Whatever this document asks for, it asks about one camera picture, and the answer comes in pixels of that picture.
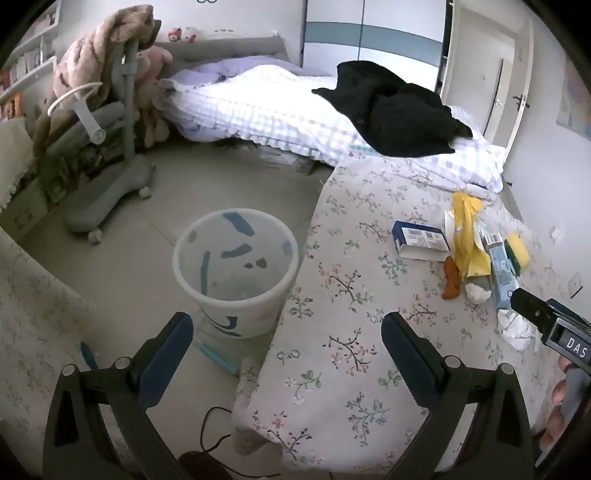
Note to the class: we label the pale printed snack packet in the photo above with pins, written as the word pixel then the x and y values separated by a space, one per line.
pixel 501 267

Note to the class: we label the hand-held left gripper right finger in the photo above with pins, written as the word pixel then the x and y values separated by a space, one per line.
pixel 406 355

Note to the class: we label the black garment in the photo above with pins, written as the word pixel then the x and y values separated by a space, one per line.
pixel 397 115

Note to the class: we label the grey swivel chair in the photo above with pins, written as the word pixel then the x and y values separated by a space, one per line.
pixel 106 184

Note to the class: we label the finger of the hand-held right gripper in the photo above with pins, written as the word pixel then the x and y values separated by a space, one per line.
pixel 531 307

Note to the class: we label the yellow plastic wrapper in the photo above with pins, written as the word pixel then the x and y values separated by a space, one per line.
pixel 466 240

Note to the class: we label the small white red plush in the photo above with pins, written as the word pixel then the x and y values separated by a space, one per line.
pixel 182 34

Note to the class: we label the white wall socket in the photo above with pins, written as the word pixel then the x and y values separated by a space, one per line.
pixel 576 284
pixel 557 233

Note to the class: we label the pink plush toy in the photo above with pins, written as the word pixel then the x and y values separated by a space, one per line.
pixel 154 60

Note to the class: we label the white nut snack bag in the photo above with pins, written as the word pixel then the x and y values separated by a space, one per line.
pixel 478 290

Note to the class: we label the person's right hand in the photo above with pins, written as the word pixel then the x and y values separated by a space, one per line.
pixel 554 429

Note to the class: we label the wall poster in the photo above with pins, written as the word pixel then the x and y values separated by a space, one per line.
pixel 575 97

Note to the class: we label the lilac checked quilt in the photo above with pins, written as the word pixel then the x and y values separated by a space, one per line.
pixel 258 110

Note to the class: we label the white blue-printed trash bin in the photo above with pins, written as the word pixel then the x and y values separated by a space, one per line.
pixel 240 311

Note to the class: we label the blue cardboard box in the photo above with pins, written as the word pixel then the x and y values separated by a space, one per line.
pixel 415 233

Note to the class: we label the dark round object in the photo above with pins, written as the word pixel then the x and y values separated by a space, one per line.
pixel 203 466

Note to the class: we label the white bookshelf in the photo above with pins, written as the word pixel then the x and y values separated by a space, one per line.
pixel 27 60

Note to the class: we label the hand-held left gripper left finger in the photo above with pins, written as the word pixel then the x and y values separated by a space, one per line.
pixel 166 350

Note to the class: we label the blue pen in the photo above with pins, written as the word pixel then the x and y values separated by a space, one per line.
pixel 219 359

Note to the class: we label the white teal-striped wardrobe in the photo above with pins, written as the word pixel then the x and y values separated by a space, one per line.
pixel 369 37

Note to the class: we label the floral cover cloth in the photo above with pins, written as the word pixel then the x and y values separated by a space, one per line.
pixel 32 323

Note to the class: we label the white tissue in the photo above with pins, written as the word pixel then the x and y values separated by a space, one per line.
pixel 515 330

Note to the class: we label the white door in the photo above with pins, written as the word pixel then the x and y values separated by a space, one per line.
pixel 485 60

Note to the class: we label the grey padded headboard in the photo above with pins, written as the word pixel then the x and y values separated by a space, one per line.
pixel 231 48

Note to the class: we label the yellow green sponge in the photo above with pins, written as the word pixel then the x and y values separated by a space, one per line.
pixel 519 249

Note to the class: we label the floral bedsheet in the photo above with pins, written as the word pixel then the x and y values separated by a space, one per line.
pixel 346 286

